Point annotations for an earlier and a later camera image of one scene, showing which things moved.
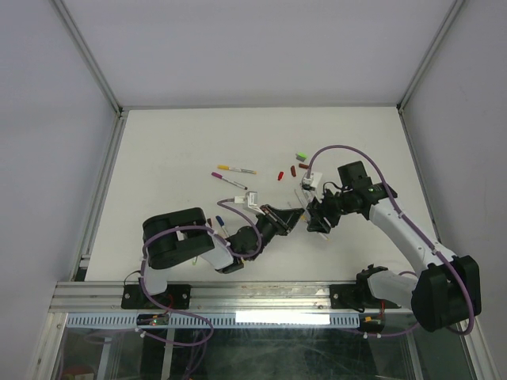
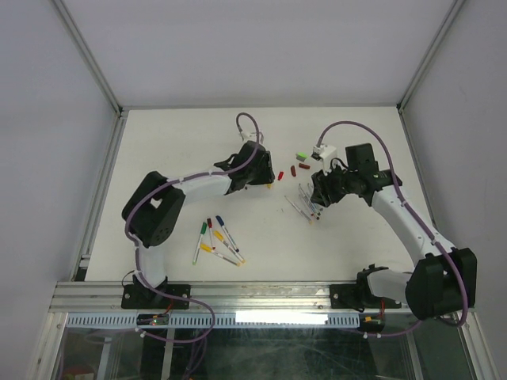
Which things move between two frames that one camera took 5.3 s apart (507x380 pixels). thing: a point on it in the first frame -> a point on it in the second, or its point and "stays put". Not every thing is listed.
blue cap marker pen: x=221 y=222 stays put
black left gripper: x=282 y=221 -> x=267 y=176
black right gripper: x=317 y=210 -> x=322 y=192
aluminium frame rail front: x=115 y=297 stays put
